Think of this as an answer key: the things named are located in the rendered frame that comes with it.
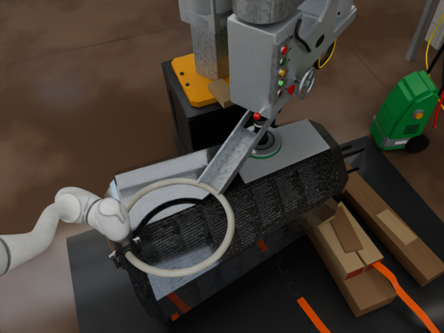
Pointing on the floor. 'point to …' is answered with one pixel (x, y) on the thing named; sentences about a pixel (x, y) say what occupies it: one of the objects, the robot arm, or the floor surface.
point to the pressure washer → (407, 112)
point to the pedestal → (199, 116)
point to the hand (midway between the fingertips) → (131, 263)
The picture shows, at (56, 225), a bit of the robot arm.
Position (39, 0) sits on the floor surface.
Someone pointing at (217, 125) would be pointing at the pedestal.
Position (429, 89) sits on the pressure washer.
